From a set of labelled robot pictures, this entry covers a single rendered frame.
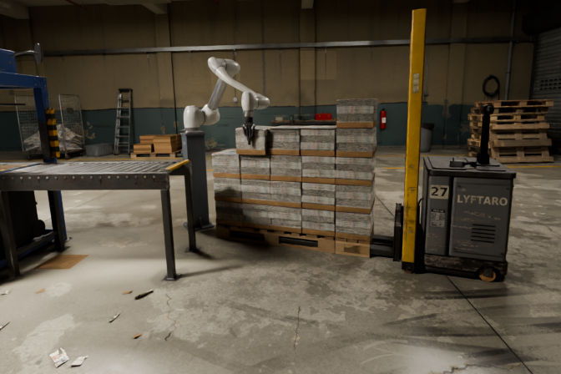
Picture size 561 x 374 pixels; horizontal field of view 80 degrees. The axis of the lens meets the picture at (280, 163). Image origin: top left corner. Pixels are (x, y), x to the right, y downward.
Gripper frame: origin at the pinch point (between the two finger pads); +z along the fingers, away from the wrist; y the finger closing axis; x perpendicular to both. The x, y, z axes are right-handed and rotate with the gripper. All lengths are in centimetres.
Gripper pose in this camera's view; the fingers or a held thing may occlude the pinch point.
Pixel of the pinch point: (249, 140)
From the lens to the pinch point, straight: 289.7
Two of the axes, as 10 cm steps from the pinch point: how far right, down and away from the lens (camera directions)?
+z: 0.2, 9.9, 1.6
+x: -3.5, 1.6, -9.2
